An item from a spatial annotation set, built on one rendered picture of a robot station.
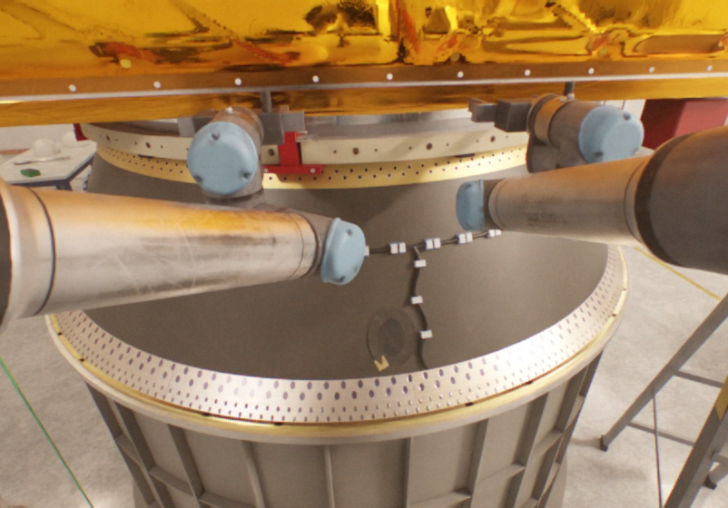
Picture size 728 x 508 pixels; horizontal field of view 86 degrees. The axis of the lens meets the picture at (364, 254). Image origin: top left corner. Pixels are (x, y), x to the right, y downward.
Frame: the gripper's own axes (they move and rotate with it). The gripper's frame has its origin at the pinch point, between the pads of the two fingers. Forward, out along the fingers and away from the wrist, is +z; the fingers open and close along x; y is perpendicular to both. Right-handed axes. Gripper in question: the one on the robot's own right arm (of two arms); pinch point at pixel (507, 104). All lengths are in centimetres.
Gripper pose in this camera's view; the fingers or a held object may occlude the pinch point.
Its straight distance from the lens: 88.0
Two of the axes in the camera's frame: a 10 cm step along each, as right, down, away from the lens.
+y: -0.2, -8.7, -4.9
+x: -9.9, 0.9, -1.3
